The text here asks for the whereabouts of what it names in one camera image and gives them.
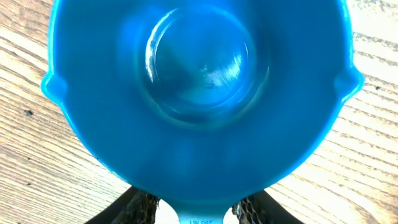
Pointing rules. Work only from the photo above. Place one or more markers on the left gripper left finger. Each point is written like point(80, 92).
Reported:
point(134, 206)

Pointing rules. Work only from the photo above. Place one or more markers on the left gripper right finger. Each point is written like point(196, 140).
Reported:
point(261, 208)

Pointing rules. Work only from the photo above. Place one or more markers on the blue plastic measuring scoop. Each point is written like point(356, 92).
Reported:
point(201, 103)

